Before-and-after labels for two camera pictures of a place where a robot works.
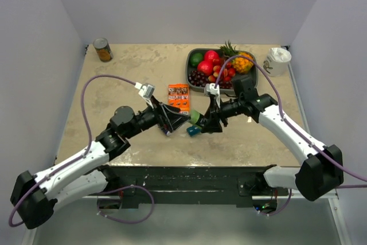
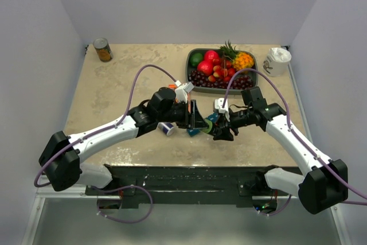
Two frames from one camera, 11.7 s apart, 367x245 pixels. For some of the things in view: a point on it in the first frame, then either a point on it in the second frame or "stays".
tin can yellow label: x=103 y=49 stays
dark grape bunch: x=198 y=78 stays
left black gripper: x=167 y=116 → x=197 y=120
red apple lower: x=206 y=67 stays
